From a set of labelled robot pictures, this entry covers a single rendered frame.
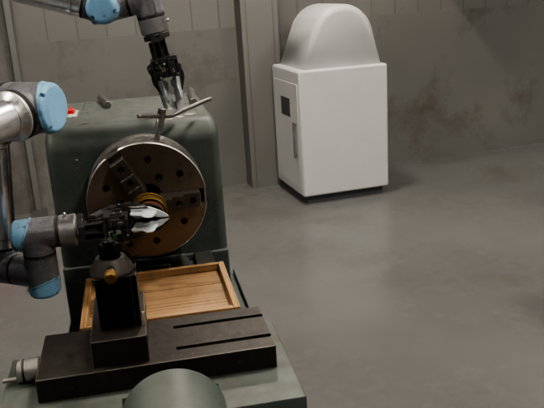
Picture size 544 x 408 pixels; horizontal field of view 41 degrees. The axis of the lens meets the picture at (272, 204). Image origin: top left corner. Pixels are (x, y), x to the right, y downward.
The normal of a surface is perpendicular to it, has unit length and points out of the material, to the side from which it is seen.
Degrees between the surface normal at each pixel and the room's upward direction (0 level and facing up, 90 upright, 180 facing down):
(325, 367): 0
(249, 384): 0
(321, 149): 90
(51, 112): 89
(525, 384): 0
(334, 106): 90
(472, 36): 90
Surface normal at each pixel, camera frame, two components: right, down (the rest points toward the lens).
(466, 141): 0.29, 0.26
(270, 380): -0.06, -0.96
